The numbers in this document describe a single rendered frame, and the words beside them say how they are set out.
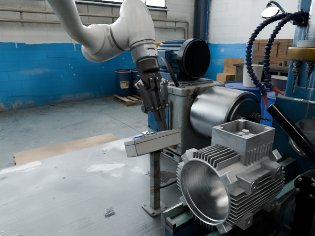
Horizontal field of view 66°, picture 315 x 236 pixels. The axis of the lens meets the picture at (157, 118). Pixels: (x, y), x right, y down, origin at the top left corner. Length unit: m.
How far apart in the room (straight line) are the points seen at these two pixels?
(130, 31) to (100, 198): 0.60
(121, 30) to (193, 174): 0.51
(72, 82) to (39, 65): 0.80
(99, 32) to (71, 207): 0.61
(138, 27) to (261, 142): 0.50
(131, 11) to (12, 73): 5.12
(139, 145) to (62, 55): 5.39
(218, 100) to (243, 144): 0.44
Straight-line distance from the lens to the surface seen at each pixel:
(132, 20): 0.84
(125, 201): 0.94
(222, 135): 0.62
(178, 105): 1.10
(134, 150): 0.72
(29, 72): 5.90
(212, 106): 0.99
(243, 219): 0.60
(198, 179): 0.70
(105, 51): 0.89
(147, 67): 0.80
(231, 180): 0.54
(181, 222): 0.67
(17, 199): 1.07
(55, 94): 6.07
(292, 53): 0.89
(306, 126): 1.04
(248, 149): 0.60
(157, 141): 0.75
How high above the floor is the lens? 1.35
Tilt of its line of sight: 17 degrees down
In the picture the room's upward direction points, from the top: straight up
